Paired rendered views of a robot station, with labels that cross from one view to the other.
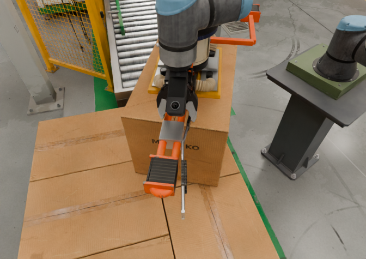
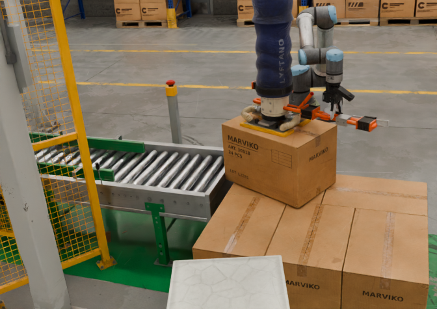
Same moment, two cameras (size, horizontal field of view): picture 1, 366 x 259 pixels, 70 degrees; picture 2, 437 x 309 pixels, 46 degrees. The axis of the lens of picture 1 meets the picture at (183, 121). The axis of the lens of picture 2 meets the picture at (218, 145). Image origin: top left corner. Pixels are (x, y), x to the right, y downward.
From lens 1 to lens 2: 2.72 m
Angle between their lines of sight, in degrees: 49
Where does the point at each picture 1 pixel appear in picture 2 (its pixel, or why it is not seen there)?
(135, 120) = (304, 145)
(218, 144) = (334, 138)
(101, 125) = (233, 216)
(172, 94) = (345, 92)
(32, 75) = (57, 280)
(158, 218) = (341, 209)
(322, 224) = not seen: hidden behind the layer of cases
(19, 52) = (49, 250)
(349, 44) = (307, 79)
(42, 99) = not seen: outside the picture
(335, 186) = not seen: hidden behind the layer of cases
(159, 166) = (363, 120)
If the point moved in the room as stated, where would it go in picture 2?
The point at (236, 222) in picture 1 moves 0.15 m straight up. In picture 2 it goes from (363, 185) to (365, 164)
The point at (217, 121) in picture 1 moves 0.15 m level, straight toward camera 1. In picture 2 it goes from (327, 125) to (348, 131)
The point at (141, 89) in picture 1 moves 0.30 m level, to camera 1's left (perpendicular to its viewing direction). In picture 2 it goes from (279, 138) to (253, 159)
